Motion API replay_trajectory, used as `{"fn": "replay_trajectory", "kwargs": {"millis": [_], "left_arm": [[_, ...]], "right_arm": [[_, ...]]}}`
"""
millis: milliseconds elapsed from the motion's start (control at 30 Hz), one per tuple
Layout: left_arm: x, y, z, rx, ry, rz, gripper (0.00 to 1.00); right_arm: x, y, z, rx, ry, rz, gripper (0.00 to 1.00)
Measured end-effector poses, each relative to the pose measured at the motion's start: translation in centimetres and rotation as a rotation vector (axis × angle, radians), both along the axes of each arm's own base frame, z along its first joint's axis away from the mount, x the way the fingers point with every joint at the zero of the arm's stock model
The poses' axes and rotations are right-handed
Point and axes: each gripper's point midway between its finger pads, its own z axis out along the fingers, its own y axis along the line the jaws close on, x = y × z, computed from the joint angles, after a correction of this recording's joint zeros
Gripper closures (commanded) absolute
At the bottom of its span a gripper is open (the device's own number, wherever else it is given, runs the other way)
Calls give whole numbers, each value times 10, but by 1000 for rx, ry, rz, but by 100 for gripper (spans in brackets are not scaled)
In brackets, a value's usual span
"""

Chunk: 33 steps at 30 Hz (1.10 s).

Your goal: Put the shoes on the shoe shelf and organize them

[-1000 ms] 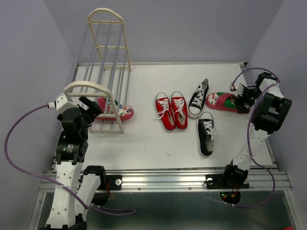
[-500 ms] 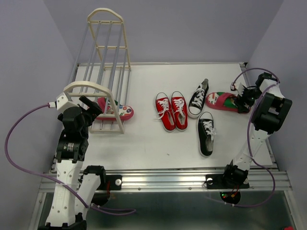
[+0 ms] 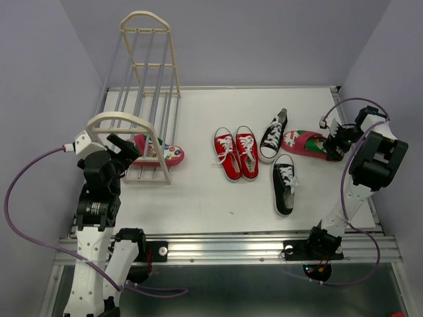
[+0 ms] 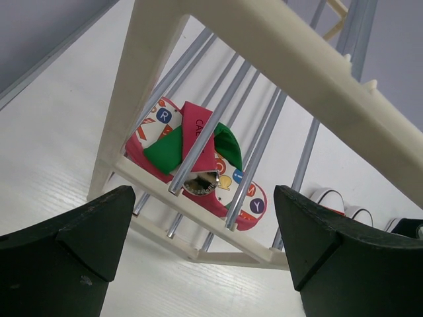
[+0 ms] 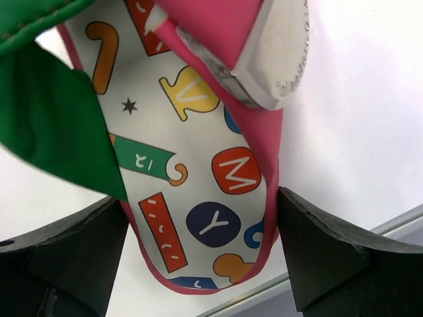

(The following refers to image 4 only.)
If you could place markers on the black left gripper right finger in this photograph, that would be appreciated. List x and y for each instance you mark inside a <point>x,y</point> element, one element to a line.
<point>342,267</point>

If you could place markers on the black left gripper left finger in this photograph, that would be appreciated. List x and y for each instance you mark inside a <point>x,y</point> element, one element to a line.
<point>63,265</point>

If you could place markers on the pink sandal with green strap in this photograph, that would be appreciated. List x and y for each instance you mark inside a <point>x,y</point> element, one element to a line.
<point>164,138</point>

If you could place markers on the cream shoe shelf with metal rods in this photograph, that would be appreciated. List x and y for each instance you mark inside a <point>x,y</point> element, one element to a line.
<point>278,43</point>

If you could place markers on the red canvas sneaker right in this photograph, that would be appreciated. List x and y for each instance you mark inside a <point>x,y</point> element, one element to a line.
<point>360,215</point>

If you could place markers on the red canvas sneaker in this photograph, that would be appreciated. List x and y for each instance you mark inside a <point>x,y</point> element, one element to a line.
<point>329,198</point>
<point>360,215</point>

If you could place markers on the red canvas sneaker left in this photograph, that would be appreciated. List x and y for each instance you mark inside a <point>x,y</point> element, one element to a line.
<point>329,198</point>

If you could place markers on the black canvas sneaker upper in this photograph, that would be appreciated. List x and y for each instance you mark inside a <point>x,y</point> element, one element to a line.
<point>411,228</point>

